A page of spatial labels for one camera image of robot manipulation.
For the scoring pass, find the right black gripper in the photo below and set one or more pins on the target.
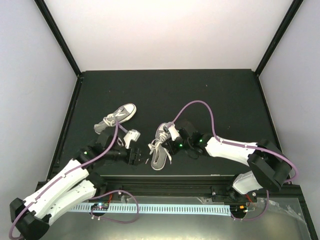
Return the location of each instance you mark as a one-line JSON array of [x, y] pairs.
[[170, 146]]

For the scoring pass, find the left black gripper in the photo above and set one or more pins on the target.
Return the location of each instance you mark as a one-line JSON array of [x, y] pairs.
[[135, 160]]

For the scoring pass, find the grey sneaker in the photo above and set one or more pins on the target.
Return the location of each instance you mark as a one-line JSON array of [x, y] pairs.
[[121, 115], [160, 154]]

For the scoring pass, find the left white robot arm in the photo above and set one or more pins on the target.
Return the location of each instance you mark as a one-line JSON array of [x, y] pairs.
[[77, 182]]

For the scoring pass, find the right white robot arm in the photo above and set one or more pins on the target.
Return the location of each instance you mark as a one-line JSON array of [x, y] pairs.
[[268, 169]]

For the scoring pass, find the left small circuit board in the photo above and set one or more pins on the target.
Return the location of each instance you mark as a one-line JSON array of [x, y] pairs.
[[100, 206]]

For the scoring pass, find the small circuit board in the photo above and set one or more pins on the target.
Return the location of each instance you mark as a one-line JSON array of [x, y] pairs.
[[239, 208], [100, 206]]

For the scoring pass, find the right small circuit board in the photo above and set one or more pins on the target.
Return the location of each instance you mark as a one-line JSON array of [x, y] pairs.
[[239, 208]]

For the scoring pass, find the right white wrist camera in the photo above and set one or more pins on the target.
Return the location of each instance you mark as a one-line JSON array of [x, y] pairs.
[[174, 133]]

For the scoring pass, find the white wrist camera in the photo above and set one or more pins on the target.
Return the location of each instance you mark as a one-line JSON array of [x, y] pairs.
[[174, 133], [131, 136]]

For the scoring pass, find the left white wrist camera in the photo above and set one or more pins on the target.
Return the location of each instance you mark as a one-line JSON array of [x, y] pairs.
[[131, 136]]

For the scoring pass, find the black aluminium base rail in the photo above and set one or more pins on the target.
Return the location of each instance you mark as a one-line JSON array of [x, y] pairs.
[[217, 188]]

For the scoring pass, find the white slotted cable duct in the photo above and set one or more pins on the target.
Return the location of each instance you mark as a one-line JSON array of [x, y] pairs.
[[142, 208]]

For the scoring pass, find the left black frame post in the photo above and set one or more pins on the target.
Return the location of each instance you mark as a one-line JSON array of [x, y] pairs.
[[44, 10]]

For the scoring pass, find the black frame post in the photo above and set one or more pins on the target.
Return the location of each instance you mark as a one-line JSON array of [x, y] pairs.
[[44, 10], [280, 32]]

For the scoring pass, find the right black frame post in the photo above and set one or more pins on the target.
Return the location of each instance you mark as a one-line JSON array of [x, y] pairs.
[[280, 32]]

